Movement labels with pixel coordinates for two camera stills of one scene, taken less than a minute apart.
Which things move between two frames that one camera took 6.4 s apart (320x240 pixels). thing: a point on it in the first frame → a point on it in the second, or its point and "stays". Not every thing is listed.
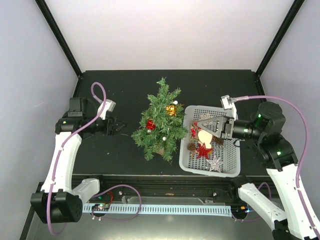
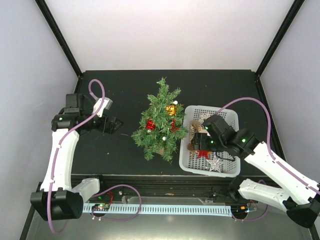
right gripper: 225,123 → 199,143
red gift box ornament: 150,125 stays
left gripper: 111,130 stays
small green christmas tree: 162,123 stays
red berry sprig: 194,129 → 173,126
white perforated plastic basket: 224,160 stays
